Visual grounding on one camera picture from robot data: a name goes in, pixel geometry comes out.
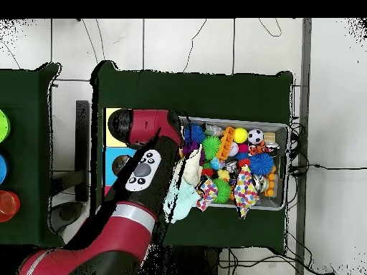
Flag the colourful polka-dot cloth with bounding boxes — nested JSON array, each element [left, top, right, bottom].
[[232, 165, 261, 220], [194, 177, 219, 213]]

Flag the mint green muslin cloth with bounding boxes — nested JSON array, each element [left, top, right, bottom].
[[163, 182, 201, 224]]

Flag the green spiky rubber ball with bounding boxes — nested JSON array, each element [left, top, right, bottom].
[[201, 135, 224, 161], [212, 178, 233, 205]]

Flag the wooden box with three holes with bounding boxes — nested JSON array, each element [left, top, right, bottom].
[[103, 107, 138, 203]]

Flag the clear mesh bin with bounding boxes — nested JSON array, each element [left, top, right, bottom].
[[178, 117, 290, 212]]

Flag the orange plastic toy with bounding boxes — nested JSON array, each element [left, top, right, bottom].
[[217, 126, 237, 162]]

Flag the plain yellow ball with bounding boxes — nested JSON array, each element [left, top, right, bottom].
[[232, 127, 250, 145]]

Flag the black and white soccer ball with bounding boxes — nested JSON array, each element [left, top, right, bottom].
[[248, 128, 265, 145]]

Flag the blue spiky rubber ball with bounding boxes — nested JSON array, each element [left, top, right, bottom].
[[249, 153, 276, 176]]

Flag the black chair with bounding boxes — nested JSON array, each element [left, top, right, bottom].
[[50, 100, 92, 233]]

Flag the green cloth side table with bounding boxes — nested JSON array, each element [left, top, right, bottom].
[[0, 62, 63, 247]]

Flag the blue plastic cup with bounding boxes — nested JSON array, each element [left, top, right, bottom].
[[0, 153, 9, 185]]

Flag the green plastic cup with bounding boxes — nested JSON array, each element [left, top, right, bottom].
[[0, 108, 11, 144]]

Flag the red plastic cup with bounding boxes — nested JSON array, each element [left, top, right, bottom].
[[0, 190, 22, 223]]

